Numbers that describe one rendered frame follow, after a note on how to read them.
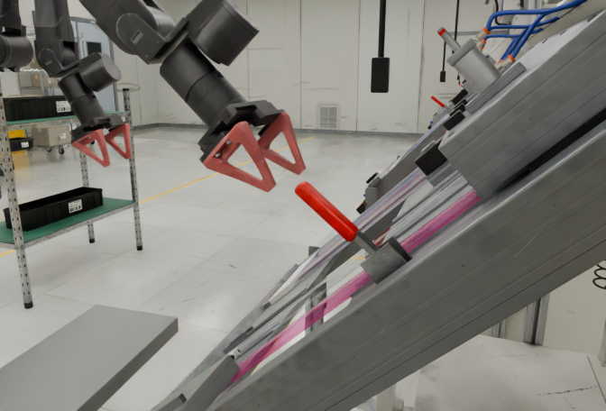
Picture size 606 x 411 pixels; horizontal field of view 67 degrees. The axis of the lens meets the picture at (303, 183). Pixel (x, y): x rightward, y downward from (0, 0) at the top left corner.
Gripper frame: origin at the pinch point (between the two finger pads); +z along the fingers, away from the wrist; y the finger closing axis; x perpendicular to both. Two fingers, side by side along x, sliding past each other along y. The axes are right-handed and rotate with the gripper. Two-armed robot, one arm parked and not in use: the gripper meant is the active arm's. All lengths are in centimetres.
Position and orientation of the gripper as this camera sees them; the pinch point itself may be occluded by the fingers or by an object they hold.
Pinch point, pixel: (283, 174)
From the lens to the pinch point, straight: 55.8
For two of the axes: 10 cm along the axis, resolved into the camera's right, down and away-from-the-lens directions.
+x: -6.5, 6.5, 4.0
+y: 3.5, -2.2, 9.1
